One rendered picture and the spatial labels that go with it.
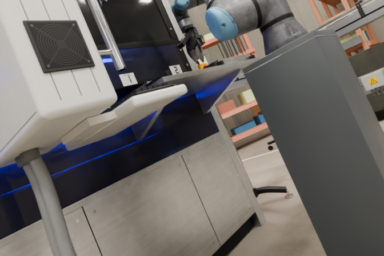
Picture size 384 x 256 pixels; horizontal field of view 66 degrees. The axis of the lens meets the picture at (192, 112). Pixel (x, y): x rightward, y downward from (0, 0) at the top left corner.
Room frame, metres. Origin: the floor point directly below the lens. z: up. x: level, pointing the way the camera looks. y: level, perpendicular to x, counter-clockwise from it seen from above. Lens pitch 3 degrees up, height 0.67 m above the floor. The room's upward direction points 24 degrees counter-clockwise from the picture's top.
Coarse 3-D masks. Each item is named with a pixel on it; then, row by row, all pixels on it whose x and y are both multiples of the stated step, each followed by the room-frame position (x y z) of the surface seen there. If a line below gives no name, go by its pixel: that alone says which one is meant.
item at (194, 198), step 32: (192, 160) 1.53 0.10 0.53; (224, 160) 1.70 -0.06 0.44; (96, 192) 1.14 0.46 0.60; (128, 192) 1.23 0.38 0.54; (160, 192) 1.34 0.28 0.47; (192, 192) 1.47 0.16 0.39; (224, 192) 1.62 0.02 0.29; (32, 224) 0.96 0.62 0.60; (96, 224) 1.10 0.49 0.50; (128, 224) 1.19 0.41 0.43; (160, 224) 1.29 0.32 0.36; (192, 224) 1.41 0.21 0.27; (224, 224) 1.55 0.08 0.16
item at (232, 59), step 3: (246, 54) 1.49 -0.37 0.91; (231, 57) 1.39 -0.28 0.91; (234, 57) 1.41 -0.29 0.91; (237, 57) 1.42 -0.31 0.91; (240, 57) 1.44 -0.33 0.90; (243, 57) 1.46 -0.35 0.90; (246, 57) 1.48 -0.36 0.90; (219, 60) 1.31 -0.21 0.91; (225, 60) 1.34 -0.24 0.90; (228, 60) 1.36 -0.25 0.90; (231, 60) 1.38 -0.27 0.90; (234, 60) 1.40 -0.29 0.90; (237, 60) 1.41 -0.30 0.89; (240, 60) 1.43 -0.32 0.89; (243, 60) 1.45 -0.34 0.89; (225, 63) 1.34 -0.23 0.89
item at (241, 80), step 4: (240, 76) 2.30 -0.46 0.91; (244, 76) 2.34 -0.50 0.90; (236, 80) 2.24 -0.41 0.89; (240, 80) 2.28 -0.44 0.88; (244, 80) 2.32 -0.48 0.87; (232, 84) 2.19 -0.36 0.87; (236, 84) 2.22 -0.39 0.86; (240, 84) 2.26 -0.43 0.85; (244, 84) 2.34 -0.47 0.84; (232, 88) 2.22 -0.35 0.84; (236, 88) 2.39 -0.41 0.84
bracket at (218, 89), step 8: (240, 72) 1.49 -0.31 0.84; (224, 80) 1.55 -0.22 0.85; (232, 80) 1.52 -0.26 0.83; (208, 88) 1.63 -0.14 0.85; (216, 88) 1.60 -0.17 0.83; (224, 88) 1.56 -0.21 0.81; (200, 96) 1.68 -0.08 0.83; (208, 96) 1.65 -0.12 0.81; (216, 96) 1.61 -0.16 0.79; (200, 104) 1.70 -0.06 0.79; (208, 104) 1.66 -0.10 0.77; (208, 112) 1.70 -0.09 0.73
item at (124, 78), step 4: (120, 76) 1.37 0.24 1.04; (124, 76) 1.39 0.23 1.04; (132, 76) 1.42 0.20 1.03; (124, 80) 1.38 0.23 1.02; (128, 80) 1.40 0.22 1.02; (132, 80) 1.42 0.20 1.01; (136, 80) 1.43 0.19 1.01; (124, 84) 1.38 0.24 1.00; (128, 84) 1.39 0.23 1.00; (132, 84) 1.41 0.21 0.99
